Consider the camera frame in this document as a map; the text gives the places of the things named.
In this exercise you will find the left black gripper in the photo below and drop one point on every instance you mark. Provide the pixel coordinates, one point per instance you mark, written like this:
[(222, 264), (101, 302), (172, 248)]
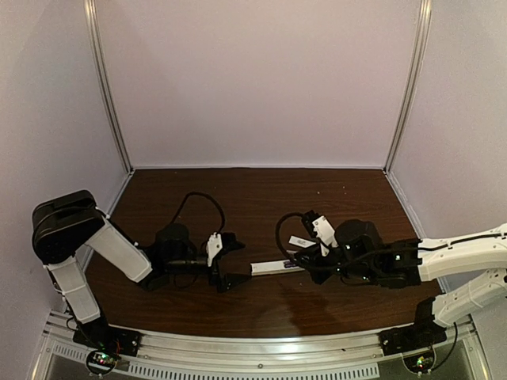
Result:
[(216, 271)]

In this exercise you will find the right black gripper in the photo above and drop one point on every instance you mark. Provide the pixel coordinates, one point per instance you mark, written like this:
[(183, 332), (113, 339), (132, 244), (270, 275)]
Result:
[(307, 257)]

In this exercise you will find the white remote back cover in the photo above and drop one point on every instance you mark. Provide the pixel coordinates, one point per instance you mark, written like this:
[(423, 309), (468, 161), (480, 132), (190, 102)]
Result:
[(301, 242)]

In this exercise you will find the white remote control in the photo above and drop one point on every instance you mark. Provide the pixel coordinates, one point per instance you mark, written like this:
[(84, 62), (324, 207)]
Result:
[(268, 268)]

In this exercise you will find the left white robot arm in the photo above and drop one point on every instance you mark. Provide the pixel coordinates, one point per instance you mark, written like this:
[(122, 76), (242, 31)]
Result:
[(61, 226)]

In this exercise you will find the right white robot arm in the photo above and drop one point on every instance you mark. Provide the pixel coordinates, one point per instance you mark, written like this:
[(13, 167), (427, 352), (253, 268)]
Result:
[(355, 249)]

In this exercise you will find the front aluminium rail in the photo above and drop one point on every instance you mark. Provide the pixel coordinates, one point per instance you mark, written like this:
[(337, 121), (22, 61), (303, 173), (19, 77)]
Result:
[(160, 355)]

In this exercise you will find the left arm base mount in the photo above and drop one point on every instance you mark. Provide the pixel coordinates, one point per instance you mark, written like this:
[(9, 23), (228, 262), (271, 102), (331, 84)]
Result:
[(109, 352)]

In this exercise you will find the right aluminium frame post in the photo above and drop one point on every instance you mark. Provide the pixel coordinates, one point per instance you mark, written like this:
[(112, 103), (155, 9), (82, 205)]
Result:
[(416, 62)]

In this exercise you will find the aluminium frame post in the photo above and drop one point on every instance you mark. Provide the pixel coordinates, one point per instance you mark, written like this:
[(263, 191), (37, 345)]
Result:
[(90, 7), (416, 62)]

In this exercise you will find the left aluminium frame post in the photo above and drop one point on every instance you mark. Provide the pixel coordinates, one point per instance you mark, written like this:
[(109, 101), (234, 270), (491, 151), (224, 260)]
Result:
[(90, 7)]

